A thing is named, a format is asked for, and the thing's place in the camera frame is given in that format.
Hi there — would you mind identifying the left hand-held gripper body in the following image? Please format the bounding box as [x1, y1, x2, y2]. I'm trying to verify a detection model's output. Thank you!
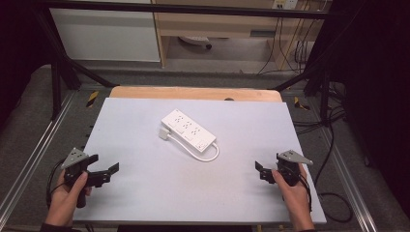
[60, 147, 112, 209]

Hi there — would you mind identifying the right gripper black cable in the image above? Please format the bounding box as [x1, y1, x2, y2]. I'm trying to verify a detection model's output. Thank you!
[299, 173, 313, 213]

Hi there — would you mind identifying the white cabinet panel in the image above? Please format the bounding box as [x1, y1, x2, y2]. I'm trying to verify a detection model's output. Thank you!
[48, 0, 161, 63]

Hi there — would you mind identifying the aluminium rail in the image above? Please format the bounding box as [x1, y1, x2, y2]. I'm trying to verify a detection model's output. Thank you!
[317, 127, 378, 232]
[0, 90, 77, 220]

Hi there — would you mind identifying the yellow black tape strip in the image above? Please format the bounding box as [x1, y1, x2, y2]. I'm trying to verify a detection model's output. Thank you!
[85, 90, 100, 109]
[293, 96, 311, 111]

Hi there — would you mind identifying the white wall socket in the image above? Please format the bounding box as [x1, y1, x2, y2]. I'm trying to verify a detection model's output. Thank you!
[272, 0, 299, 11]

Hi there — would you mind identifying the wooden table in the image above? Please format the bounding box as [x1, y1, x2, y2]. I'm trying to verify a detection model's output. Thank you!
[108, 85, 284, 103]

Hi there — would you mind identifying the person's right hand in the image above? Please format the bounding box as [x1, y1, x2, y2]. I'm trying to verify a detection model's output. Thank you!
[271, 163, 313, 224]

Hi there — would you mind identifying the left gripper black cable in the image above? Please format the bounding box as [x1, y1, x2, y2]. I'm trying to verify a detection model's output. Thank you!
[45, 158, 68, 209]

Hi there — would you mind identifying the bundle of hanging cables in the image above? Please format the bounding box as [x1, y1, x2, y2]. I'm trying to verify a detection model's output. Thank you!
[256, 9, 318, 75]

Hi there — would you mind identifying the person's left hand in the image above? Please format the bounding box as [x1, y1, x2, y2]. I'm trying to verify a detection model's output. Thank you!
[44, 170, 93, 227]

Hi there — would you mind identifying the dark curtain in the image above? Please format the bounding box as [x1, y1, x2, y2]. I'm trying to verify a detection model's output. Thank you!
[322, 0, 410, 220]
[0, 0, 54, 130]

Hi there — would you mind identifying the white power strip cable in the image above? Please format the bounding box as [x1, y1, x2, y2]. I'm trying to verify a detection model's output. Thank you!
[167, 133, 220, 163]

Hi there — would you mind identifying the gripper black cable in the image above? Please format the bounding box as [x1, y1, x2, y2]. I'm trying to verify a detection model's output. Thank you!
[299, 173, 313, 213]
[45, 158, 68, 209]

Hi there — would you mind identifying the light wooden desk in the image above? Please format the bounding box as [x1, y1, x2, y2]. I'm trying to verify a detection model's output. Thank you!
[150, 0, 327, 70]

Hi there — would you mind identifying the white power strip with black plug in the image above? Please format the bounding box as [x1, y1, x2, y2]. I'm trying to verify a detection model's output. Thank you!
[178, 35, 214, 50]

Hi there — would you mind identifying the black metal frame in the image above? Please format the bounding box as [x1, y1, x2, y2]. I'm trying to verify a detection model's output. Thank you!
[32, 0, 362, 121]

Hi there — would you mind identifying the black floor cable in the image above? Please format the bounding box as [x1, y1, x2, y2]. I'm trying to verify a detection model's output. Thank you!
[313, 124, 354, 224]

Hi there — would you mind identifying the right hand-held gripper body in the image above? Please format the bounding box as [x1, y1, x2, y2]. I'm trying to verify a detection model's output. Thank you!
[259, 149, 314, 188]

